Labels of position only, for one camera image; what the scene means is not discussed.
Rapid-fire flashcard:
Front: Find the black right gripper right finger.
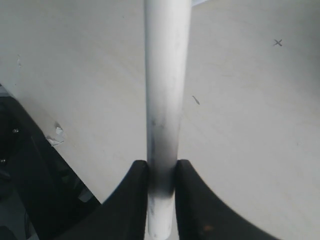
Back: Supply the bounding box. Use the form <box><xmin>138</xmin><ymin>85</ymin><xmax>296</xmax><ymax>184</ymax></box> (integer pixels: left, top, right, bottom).
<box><xmin>174</xmin><ymin>159</ymin><xmax>275</xmax><ymax>240</ymax></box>

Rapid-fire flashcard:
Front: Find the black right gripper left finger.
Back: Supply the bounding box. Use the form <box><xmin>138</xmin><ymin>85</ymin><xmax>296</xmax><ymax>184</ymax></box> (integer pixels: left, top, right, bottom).
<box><xmin>59</xmin><ymin>160</ymin><xmax>148</xmax><ymax>240</ymax></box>

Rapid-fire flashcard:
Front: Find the white wooden drumstick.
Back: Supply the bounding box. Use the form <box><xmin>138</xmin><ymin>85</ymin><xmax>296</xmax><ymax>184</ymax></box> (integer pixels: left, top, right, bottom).
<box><xmin>144</xmin><ymin>0</ymin><xmax>192</xmax><ymax>240</ymax></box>

